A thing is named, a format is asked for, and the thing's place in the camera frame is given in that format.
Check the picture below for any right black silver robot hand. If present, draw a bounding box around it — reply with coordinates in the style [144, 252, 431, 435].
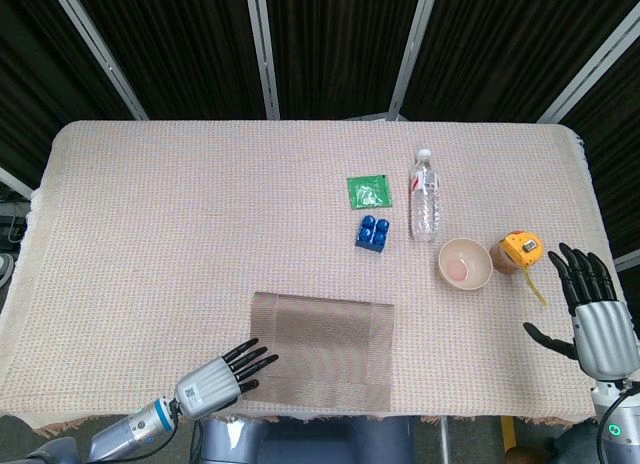
[522, 242, 640, 384]

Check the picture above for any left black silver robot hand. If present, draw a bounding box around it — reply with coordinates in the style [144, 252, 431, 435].
[172, 337, 279, 418]

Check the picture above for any brown woven placemat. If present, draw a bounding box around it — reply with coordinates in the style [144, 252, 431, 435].
[241, 291, 396, 413]

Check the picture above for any light brown bowl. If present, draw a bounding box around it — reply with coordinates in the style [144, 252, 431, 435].
[438, 237, 494, 290]

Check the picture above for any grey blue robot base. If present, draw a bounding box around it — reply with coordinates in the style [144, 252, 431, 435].
[192, 414, 416, 464]

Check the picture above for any yellow tape measure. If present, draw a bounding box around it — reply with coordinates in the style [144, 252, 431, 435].
[502, 231, 549, 308]

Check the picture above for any beige woven tablecloth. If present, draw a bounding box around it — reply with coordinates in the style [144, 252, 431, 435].
[0, 119, 640, 430]

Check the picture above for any blue toy building brick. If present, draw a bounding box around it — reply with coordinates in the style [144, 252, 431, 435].
[355, 214, 392, 255]

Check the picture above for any clear plastic water bottle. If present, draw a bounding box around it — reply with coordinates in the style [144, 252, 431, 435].
[409, 148, 442, 244]

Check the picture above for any green foil sachet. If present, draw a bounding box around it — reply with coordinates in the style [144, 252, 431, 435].
[346, 174, 394, 211]

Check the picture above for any black pleated curtain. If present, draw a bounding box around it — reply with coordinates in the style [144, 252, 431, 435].
[0, 0, 640, 265]

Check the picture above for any dark equipment with cables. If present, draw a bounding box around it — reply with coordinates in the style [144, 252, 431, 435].
[0, 186, 29, 245]

